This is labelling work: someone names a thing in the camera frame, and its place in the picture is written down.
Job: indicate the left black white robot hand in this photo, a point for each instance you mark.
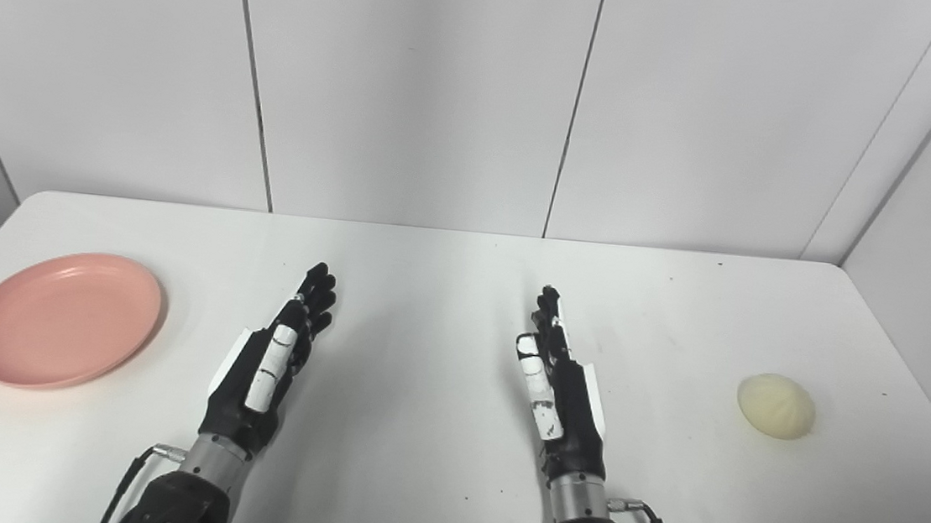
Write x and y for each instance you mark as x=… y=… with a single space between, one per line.
x=247 y=394

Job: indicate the cream steamed bun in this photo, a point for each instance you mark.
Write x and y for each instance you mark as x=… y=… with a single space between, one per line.
x=776 y=406

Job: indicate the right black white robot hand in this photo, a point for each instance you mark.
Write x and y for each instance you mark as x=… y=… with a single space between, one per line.
x=566 y=414

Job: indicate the pink round plate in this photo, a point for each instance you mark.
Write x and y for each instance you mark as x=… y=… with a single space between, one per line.
x=63 y=320

